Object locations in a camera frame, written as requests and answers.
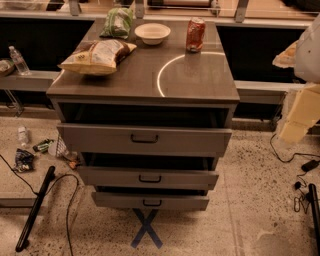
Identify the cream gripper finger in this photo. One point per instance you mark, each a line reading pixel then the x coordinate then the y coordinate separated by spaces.
pixel 286 59
pixel 304 114

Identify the red coke can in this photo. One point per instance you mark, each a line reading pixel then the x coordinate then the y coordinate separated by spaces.
pixel 195 34

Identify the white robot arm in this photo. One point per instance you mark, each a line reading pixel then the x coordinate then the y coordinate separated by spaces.
pixel 307 66

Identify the green chip bag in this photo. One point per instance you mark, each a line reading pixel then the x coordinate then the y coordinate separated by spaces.
pixel 118 23

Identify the brown chip bag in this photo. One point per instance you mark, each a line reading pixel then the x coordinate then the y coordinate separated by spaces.
pixel 97 58

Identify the green can on floor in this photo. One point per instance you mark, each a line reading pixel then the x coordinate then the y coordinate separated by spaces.
pixel 43 146

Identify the dark snack bag on floor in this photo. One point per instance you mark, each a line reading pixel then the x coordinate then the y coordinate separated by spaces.
pixel 23 160

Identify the black bar at right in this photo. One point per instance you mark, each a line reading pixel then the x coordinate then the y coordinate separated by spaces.
pixel 313 199

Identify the white bowl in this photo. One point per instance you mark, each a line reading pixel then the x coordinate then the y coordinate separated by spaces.
pixel 152 33

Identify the grey drawer cabinet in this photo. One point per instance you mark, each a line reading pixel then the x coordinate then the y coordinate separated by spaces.
pixel 155 86

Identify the bottom grey drawer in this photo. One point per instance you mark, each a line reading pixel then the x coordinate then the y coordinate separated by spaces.
pixel 148 201

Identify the grey drawer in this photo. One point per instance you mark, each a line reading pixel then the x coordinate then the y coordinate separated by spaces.
pixel 148 178
pixel 141 140
pixel 148 201

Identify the blue tape cross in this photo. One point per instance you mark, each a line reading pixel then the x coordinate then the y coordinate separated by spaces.
pixel 146 228

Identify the middle grey drawer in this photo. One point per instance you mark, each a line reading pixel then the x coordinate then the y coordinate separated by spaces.
pixel 148 178

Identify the top grey drawer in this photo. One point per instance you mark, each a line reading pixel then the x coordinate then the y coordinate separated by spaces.
pixel 141 140

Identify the clear plastic cup on floor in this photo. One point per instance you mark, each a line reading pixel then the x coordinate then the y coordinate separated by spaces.
pixel 58 149

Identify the clear water bottle on ledge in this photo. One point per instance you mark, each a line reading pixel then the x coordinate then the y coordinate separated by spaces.
pixel 19 61

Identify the small bottle on floor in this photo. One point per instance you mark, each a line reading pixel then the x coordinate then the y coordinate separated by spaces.
pixel 23 136

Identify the bowl on left ledge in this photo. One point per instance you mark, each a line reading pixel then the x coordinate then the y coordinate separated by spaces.
pixel 6 67

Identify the black bar on floor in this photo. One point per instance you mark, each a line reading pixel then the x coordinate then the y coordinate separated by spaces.
pixel 23 239

